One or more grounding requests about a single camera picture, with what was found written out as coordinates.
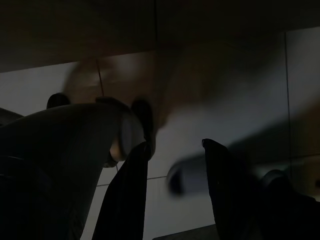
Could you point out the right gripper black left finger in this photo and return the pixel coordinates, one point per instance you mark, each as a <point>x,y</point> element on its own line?
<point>125,200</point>

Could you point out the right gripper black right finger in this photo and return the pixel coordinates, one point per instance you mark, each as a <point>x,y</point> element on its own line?
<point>232,200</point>

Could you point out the black robot foot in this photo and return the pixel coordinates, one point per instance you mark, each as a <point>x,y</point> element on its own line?
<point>145,120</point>
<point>58,101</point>

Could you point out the brown wooden cabinet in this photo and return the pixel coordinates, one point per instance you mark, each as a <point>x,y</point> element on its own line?
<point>75,30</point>

